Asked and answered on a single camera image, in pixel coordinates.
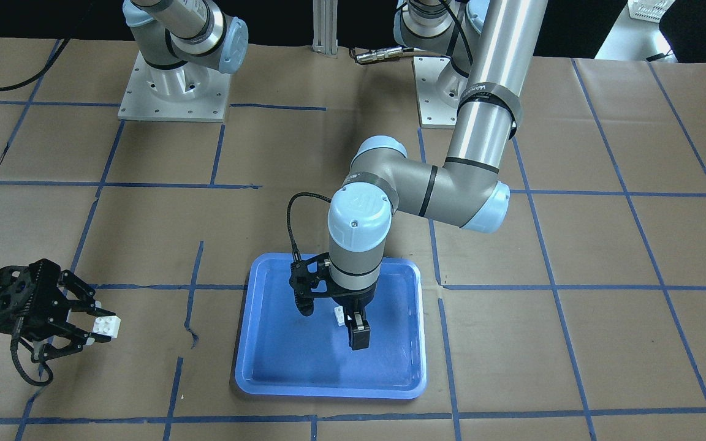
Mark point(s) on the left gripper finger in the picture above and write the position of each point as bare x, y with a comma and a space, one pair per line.
358, 328

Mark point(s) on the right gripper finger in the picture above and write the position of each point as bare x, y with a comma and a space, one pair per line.
44, 351
85, 301

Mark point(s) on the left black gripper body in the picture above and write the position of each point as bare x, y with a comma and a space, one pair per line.
353, 301

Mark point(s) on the white block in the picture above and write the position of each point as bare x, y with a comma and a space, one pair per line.
108, 326
340, 316

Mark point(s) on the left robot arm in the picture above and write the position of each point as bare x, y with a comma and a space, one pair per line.
465, 192

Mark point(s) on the blue plastic tray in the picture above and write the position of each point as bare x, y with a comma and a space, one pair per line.
283, 352

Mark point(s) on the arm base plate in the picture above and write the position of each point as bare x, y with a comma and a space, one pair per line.
438, 87
190, 93

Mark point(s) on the metal cable connector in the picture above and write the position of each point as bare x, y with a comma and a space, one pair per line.
379, 55

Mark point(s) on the rear aluminium frame post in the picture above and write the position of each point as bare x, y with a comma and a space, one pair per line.
325, 27

